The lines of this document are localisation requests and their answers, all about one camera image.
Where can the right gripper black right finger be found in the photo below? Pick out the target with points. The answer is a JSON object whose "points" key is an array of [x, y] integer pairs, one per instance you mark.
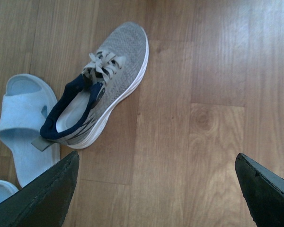
{"points": [[263, 191]]}

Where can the light blue slide sandal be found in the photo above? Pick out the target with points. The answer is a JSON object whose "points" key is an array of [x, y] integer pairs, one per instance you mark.
{"points": [[7, 189], [25, 106]]}

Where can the grey sneaker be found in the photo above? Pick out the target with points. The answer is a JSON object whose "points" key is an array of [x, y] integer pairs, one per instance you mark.
{"points": [[114, 71]]}

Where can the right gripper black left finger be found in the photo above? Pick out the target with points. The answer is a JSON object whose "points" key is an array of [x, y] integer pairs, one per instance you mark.
{"points": [[45, 201]]}

